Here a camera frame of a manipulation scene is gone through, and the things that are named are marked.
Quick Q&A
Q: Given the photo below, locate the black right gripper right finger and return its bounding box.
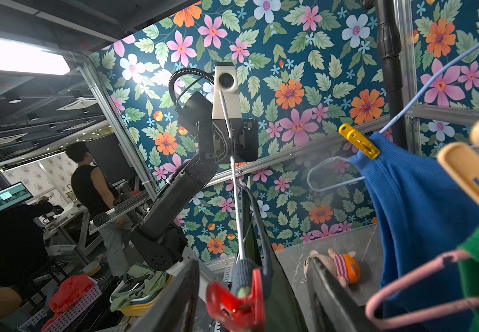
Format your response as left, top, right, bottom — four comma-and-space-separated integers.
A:
307, 256, 379, 332

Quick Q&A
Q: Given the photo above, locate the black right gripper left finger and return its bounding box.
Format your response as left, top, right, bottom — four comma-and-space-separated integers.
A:
130, 260, 200, 332

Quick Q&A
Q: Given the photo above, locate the yellow clothespin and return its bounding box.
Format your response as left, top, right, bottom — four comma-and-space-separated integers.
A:
338, 124, 380, 160

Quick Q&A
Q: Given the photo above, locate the seated person in black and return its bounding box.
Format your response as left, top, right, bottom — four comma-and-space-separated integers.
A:
0, 198, 54, 299

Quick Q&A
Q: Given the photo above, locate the white basket with red cloth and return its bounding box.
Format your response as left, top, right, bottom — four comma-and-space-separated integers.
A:
18, 274, 102, 331

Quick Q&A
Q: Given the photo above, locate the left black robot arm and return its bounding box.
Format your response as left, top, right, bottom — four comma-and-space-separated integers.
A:
131, 62, 259, 271

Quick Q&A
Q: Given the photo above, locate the person in black vest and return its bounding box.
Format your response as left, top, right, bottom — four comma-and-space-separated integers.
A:
65, 142, 129, 277

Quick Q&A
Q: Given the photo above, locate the white wire hanger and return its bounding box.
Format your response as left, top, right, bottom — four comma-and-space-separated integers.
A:
219, 91, 245, 260

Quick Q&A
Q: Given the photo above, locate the laptop computer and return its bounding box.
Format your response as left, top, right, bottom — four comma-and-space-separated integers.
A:
0, 182, 33, 211

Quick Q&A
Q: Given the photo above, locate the blue tank top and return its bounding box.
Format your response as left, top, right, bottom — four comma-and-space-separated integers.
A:
350, 133, 479, 331

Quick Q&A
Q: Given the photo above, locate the black clothes rack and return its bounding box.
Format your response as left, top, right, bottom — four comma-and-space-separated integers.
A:
361, 0, 408, 149

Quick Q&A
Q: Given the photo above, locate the plush doll toy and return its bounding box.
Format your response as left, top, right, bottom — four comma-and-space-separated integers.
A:
304, 249, 361, 288

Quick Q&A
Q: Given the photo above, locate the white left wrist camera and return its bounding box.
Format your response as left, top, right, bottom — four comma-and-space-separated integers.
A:
212, 62, 242, 120

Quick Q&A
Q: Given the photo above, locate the light blue wire hanger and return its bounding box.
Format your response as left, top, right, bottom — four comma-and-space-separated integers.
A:
307, 42, 479, 192

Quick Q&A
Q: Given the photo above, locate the red clothespin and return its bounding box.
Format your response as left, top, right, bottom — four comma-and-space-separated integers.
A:
206, 268, 266, 331

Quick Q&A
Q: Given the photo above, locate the pink wire hanger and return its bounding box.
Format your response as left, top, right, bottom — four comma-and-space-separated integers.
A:
365, 250, 479, 331

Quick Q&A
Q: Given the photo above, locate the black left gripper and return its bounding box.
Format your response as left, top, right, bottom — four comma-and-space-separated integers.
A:
197, 118, 259, 164

